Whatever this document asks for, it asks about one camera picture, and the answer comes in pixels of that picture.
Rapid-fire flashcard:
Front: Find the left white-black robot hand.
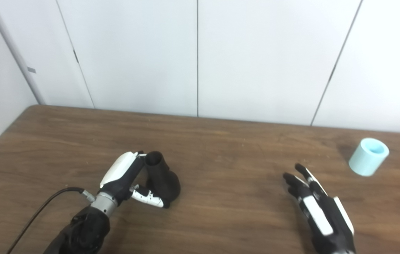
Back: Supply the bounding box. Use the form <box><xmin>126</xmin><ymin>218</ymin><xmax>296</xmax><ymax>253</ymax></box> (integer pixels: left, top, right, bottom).
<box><xmin>99</xmin><ymin>151</ymin><xmax>165</xmax><ymax>208</ymax></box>

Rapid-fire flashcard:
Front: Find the right white-black robot hand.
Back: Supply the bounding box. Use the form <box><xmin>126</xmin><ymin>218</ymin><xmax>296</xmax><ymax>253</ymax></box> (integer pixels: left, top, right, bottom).
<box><xmin>283</xmin><ymin>163</ymin><xmax>356</xmax><ymax>254</ymax></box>

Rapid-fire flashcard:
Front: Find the black flared nozzle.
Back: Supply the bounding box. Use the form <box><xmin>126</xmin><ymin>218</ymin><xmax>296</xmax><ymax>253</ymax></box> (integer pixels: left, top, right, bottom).
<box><xmin>145</xmin><ymin>151</ymin><xmax>181</xmax><ymax>208</ymax></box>

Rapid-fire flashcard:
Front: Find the light-blue hose piece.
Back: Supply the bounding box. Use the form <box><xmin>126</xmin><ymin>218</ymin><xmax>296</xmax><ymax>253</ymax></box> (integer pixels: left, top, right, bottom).
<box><xmin>348</xmin><ymin>138</ymin><xmax>390</xmax><ymax>177</ymax></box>

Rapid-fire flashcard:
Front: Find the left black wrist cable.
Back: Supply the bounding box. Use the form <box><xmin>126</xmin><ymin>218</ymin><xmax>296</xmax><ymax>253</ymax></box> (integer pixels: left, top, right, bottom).
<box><xmin>6</xmin><ymin>187</ymin><xmax>96</xmax><ymax>254</ymax></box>

